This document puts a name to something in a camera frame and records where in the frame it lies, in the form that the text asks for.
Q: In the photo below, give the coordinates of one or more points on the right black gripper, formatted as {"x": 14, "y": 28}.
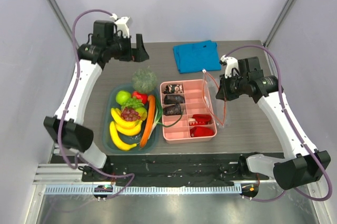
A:
{"x": 224, "y": 87}

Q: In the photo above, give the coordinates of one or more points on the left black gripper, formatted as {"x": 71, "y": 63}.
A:
{"x": 137, "y": 54}

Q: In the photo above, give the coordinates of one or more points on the clear zip top bag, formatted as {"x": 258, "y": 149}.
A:
{"x": 216, "y": 107}

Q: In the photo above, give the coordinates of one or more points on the green netted melon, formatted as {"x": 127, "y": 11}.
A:
{"x": 144, "y": 80}

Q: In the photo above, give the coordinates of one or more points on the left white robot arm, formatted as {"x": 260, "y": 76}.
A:
{"x": 66, "y": 126}

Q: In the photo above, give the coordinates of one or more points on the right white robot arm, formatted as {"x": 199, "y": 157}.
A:
{"x": 302, "y": 163}

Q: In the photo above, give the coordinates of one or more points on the pink divided organizer tray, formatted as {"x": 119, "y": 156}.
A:
{"x": 180, "y": 133}

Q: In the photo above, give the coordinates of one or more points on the red pepper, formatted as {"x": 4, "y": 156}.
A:
{"x": 142, "y": 97}

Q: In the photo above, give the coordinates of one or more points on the rose pattern rolled sock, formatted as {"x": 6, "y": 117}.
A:
{"x": 173, "y": 89}

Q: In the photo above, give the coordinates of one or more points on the green apple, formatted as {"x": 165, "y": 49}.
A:
{"x": 122, "y": 97}

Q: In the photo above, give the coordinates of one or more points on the orange carrot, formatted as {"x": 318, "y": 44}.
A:
{"x": 149, "y": 121}

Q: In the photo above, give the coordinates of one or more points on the blue folded cloth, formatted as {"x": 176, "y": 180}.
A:
{"x": 195, "y": 57}

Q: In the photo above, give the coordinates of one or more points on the dotted dark rolled sock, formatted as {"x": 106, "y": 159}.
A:
{"x": 172, "y": 110}

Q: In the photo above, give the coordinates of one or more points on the teal plastic fruit bin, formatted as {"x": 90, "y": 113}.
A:
{"x": 106, "y": 136}

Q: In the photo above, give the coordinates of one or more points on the green grape bunch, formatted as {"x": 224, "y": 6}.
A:
{"x": 133, "y": 103}

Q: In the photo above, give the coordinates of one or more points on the dark floral rolled sock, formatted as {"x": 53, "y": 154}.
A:
{"x": 171, "y": 99}

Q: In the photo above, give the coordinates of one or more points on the yellow green bell pepper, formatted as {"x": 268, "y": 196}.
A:
{"x": 142, "y": 112}

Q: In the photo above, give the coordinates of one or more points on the green onion stalk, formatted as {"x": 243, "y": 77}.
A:
{"x": 159, "y": 112}

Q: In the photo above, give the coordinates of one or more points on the purple grape bunch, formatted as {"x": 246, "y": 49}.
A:
{"x": 130, "y": 114}

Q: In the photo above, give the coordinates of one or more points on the yellow banana upper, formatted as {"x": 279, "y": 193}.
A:
{"x": 116, "y": 114}

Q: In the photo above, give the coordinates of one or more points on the yellow banana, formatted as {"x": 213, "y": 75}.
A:
{"x": 117, "y": 140}
{"x": 116, "y": 114}
{"x": 133, "y": 131}

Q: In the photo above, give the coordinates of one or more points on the yellow banana middle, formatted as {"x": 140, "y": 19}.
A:
{"x": 133, "y": 131}

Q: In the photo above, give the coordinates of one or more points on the yellow banana lower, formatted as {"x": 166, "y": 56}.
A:
{"x": 117, "y": 140}

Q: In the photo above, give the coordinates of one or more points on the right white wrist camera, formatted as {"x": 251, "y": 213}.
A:
{"x": 231, "y": 66}

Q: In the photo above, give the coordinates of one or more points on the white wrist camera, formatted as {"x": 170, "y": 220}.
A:
{"x": 123, "y": 24}
{"x": 231, "y": 66}

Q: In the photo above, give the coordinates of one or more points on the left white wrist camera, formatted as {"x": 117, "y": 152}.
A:
{"x": 123, "y": 24}

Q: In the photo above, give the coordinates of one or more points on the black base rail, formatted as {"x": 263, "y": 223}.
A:
{"x": 190, "y": 170}

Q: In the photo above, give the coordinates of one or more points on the slotted cable duct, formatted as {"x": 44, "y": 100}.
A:
{"x": 105, "y": 190}

